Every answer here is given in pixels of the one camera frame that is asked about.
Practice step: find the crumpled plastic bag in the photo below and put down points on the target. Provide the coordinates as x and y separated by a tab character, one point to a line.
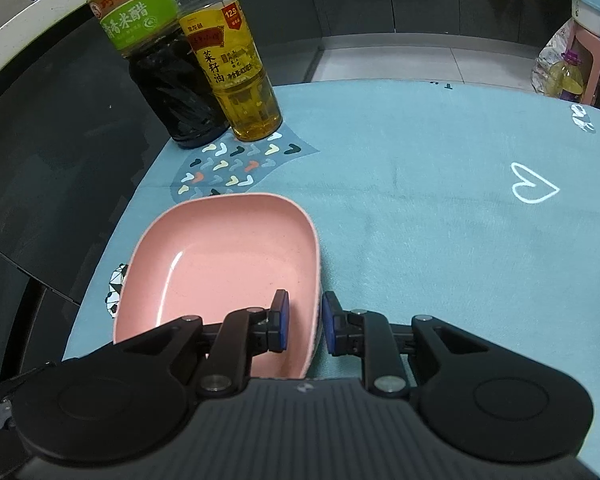
542	67

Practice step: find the pink dish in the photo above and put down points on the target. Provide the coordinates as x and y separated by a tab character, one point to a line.
220	260

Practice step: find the dark vinegar bottle green label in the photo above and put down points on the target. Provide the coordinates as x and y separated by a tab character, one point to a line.
175	95

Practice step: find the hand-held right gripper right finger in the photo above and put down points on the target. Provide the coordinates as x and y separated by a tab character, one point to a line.
330	325

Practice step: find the pink plastic stool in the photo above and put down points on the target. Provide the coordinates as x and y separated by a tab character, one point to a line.
587	40

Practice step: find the cooking oil bottle yellow label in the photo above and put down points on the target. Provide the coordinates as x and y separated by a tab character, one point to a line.
240	105

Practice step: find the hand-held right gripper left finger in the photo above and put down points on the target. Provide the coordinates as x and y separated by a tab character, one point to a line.
279	322

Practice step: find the white kitchen countertop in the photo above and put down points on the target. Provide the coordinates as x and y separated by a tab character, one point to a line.
10	45

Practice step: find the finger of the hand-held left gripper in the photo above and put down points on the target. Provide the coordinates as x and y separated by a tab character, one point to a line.
0	400

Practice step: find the oil jug with purple cap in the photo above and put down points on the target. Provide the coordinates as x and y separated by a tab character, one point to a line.
565	77

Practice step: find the blue printed tablecloth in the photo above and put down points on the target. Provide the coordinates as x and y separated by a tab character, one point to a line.
430	240

